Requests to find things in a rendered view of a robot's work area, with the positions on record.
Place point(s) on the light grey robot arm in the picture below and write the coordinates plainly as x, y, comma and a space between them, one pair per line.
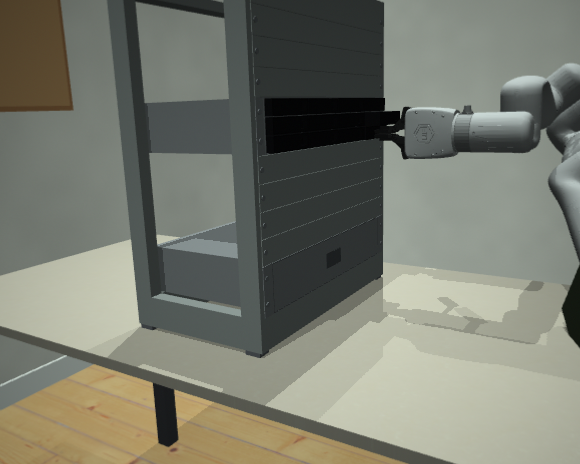
517, 129

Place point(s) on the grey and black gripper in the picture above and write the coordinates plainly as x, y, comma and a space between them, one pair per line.
429, 131

